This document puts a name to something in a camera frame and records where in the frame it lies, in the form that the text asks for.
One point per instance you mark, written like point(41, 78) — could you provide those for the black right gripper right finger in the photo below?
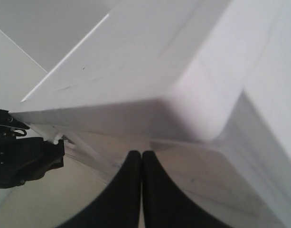
point(165, 205)

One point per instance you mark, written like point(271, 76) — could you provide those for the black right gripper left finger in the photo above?
point(118, 205)

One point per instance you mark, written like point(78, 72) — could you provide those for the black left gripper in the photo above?
point(25, 158)

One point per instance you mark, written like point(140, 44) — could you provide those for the clear drawer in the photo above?
point(204, 176)

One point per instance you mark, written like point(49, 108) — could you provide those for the white plastic drawer cabinet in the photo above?
point(215, 74)

